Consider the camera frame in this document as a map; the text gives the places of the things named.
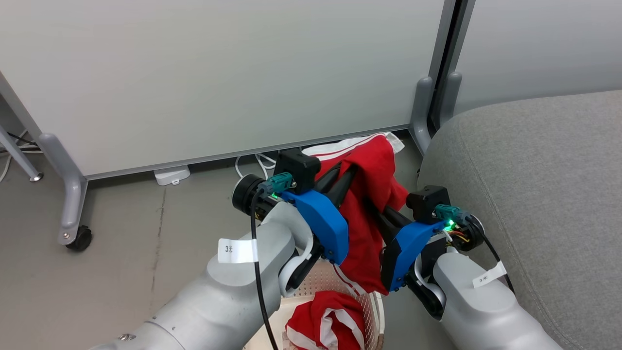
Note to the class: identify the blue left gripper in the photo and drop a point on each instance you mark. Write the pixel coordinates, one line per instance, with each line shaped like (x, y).
(323, 223)

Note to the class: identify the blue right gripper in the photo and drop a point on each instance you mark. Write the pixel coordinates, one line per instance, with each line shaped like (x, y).
(408, 243)

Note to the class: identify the red garment with white stripes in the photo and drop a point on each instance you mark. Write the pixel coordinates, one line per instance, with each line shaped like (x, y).
(374, 170)
(335, 306)

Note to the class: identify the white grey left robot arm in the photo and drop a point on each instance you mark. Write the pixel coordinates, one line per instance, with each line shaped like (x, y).
(218, 301)

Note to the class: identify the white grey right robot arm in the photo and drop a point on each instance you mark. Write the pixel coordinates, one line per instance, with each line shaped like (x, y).
(481, 316)

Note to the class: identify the cream perforated laundry basket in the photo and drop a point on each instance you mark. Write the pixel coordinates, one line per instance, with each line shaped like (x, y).
(320, 279)

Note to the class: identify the grey fabric sofa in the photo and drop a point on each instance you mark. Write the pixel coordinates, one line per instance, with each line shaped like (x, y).
(534, 184)

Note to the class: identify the white power adapter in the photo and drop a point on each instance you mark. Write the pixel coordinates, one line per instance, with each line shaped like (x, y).
(172, 175)

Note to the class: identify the wide white partition panel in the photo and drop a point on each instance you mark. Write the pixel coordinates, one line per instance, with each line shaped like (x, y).
(194, 73)

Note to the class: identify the narrow white partition panel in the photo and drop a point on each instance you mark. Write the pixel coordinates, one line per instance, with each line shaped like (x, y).
(544, 43)

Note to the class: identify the black caster wheel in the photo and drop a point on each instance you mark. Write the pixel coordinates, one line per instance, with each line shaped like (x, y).
(80, 239)

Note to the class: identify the grey metal table leg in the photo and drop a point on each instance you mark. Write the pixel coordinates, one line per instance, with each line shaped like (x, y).
(17, 155)

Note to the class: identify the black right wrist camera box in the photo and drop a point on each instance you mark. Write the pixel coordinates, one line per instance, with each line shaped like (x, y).
(427, 200)

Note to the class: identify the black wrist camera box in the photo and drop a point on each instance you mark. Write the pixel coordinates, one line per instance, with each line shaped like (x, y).
(427, 200)
(296, 167)

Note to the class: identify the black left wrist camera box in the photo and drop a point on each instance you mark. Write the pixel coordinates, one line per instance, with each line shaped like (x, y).
(296, 167)

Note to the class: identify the teal right camera connector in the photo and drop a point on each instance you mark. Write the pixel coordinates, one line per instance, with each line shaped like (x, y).
(449, 213)

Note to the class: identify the teal camera connector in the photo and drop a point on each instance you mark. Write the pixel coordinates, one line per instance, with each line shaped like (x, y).
(279, 183)
(449, 213)

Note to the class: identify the teal left camera connector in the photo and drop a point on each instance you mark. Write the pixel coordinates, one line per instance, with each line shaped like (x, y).
(279, 183)

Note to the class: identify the grey partition foot with caster mount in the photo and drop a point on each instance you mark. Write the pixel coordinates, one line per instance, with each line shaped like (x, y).
(70, 189)

